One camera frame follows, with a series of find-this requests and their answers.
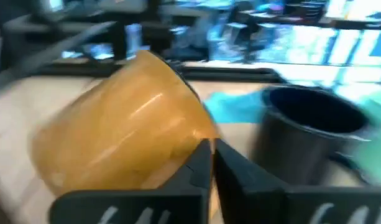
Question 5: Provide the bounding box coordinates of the yellow mug with black rim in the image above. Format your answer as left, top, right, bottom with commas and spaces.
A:
30, 49, 221, 197

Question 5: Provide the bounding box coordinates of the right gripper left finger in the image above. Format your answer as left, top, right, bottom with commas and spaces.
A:
49, 139, 214, 224

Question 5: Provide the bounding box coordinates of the mint green ribbed mug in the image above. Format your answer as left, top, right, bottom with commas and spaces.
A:
353, 90, 381, 186

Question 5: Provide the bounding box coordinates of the black table edge rail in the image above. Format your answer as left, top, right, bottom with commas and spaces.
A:
37, 61, 286, 84

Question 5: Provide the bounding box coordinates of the dark navy enamel mug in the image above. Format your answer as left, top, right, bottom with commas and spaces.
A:
251, 85, 372, 187

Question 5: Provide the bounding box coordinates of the light blue cloth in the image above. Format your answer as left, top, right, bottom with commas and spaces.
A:
203, 91, 269, 124

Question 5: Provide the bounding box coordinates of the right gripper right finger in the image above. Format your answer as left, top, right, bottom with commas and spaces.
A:
214, 138, 381, 224

